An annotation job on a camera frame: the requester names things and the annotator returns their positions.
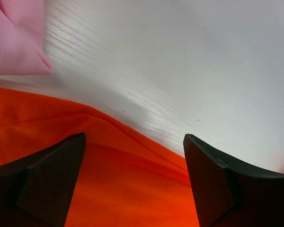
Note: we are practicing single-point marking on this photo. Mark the orange t shirt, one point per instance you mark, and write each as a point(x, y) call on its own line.
point(126, 179)

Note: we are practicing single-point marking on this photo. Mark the pink folded t shirt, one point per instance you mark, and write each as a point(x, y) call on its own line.
point(22, 38)

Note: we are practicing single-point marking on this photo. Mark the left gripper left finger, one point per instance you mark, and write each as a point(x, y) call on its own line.
point(36, 190)

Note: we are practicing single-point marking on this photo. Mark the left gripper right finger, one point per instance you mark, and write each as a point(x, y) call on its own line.
point(229, 192)

